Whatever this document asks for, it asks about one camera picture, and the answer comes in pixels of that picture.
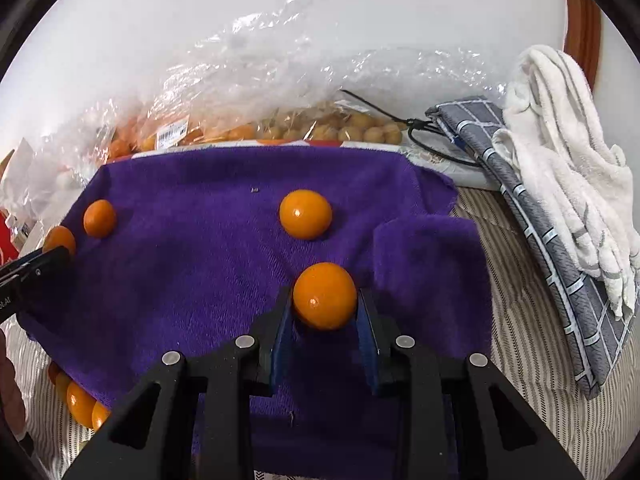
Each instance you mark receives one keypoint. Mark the white barcode label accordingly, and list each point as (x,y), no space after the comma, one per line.
(172,135)

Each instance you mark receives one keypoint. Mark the brown wooden door frame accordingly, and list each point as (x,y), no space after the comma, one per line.
(582,35)

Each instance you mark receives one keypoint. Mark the white striped towel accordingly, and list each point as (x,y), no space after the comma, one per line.
(560,170)

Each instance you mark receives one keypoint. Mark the crumpled white plastic packaging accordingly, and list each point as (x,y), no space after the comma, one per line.
(30,185)

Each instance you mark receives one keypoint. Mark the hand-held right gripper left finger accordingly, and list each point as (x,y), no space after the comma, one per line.
(280,340)

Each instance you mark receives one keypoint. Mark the bunch of bagged longans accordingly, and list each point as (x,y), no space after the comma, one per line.
(350,127)

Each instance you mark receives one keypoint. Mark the striped bed sheet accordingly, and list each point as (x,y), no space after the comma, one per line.
(515,360)

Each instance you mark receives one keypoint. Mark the person's left hand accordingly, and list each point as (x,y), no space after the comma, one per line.
(10,385)

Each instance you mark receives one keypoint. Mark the red packet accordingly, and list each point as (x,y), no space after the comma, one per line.
(6,240)

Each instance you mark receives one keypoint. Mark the grey checked cloth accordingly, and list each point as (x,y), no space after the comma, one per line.
(550,270)

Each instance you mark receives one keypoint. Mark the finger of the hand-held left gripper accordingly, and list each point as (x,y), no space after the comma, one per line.
(42,269)

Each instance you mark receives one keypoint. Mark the orange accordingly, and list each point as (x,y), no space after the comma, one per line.
(62,386)
(325,296)
(99,218)
(100,416)
(58,239)
(53,372)
(305,214)
(80,404)

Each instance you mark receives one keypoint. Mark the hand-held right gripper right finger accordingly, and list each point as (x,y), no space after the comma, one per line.
(367,342)

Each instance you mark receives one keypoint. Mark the pile of bagged oranges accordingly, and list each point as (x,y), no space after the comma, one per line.
(225,134)

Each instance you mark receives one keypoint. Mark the purple towel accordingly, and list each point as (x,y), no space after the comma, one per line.
(200,260)

